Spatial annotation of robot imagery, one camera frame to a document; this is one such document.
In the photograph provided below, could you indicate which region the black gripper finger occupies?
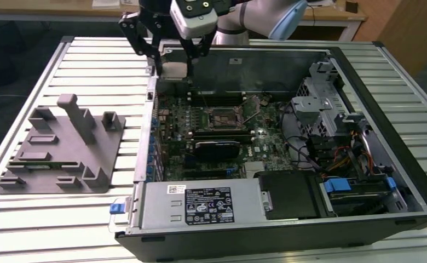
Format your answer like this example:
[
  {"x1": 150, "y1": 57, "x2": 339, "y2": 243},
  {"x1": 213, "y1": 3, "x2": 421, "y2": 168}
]
[
  {"x1": 179, "y1": 33, "x2": 215, "y2": 76},
  {"x1": 118, "y1": 13, "x2": 165, "y2": 76}
]

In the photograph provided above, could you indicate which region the silver CPU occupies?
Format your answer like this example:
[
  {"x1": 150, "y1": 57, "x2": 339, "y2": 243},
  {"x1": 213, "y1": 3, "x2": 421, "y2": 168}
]
[{"x1": 162, "y1": 62, "x2": 190, "y2": 81}]

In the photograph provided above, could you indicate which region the metal socket cover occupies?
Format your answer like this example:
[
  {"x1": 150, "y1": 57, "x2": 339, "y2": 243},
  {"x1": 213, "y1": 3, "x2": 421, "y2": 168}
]
[{"x1": 238, "y1": 95, "x2": 265, "y2": 123}]

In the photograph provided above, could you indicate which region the CPU socket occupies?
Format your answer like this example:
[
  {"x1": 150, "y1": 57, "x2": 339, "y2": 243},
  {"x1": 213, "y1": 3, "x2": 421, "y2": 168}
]
[{"x1": 206, "y1": 106, "x2": 245, "y2": 130}]

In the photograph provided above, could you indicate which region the wooden desk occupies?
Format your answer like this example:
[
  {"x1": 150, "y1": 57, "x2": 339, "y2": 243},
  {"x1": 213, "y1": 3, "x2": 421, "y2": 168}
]
[{"x1": 0, "y1": 0, "x2": 369, "y2": 42}]

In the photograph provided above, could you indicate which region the silver metal disk bay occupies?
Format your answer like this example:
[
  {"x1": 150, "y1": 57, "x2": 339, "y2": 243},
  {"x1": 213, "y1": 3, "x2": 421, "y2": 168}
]
[{"x1": 293, "y1": 61, "x2": 370, "y2": 138}]

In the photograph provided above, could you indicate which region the black graphics card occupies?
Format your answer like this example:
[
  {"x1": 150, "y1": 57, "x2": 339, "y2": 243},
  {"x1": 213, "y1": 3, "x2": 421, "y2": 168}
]
[{"x1": 193, "y1": 139, "x2": 242, "y2": 162}]

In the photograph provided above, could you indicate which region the green motherboard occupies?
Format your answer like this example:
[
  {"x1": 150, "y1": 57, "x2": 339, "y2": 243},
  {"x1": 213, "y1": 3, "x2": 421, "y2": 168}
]
[{"x1": 154, "y1": 92, "x2": 311, "y2": 182}]

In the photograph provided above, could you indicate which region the small silver heatsink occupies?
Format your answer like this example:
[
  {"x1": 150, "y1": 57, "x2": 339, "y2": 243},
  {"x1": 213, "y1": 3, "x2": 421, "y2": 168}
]
[{"x1": 243, "y1": 161, "x2": 269, "y2": 174}]

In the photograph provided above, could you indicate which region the black expansion slot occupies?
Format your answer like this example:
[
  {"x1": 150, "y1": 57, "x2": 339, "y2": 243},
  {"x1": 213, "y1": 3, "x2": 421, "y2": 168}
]
[{"x1": 182, "y1": 169, "x2": 226, "y2": 179}]

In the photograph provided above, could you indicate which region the grey parts rack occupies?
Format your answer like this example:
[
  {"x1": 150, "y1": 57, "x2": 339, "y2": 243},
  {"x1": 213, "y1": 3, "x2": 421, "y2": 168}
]
[{"x1": 0, "y1": 93, "x2": 127, "y2": 196}]

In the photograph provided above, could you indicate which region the silver power supply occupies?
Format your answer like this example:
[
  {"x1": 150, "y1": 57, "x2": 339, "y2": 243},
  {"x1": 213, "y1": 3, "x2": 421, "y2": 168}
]
[{"x1": 141, "y1": 180, "x2": 263, "y2": 230}]

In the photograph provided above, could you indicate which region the wooden cabinet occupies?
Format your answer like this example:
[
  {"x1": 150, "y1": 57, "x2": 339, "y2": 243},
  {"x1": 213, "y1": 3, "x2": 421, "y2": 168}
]
[{"x1": 353, "y1": 0, "x2": 427, "y2": 76}]

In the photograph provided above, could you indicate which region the black plastic shroud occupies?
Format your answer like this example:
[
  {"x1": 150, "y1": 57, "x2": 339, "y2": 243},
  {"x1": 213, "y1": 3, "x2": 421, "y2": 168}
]
[{"x1": 255, "y1": 170, "x2": 327, "y2": 221}]

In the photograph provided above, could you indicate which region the blue case latch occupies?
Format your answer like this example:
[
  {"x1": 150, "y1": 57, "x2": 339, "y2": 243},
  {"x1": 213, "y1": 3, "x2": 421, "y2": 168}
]
[{"x1": 110, "y1": 199, "x2": 127, "y2": 215}]

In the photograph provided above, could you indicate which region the hard disk in blue carrier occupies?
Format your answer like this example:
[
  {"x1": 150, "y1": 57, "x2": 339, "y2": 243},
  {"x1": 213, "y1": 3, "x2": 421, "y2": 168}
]
[{"x1": 319, "y1": 177, "x2": 398, "y2": 217}]

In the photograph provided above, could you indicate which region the black PC case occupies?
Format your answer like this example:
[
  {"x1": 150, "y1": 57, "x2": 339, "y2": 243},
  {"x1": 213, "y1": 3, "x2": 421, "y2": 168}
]
[{"x1": 114, "y1": 43, "x2": 427, "y2": 263}]

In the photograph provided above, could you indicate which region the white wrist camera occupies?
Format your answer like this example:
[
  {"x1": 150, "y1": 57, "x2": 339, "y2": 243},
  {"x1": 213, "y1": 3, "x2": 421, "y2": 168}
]
[{"x1": 170, "y1": 0, "x2": 221, "y2": 39}]

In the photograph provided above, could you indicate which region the black wire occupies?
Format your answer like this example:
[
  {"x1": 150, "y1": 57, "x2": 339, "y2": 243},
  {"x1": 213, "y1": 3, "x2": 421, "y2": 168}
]
[{"x1": 283, "y1": 135, "x2": 319, "y2": 172}]

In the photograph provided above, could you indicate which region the yellow wire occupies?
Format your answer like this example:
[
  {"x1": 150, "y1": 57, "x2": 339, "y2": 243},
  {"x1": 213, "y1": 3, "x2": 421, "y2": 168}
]
[{"x1": 323, "y1": 161, "x2": 347, "y2": 176}]

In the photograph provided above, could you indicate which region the orange wire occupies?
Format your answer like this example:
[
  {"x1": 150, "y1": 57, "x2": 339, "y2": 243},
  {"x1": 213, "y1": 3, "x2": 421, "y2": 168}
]
[{"x1": 359, "y1": 152, "x2": 378, "y2": 176}]

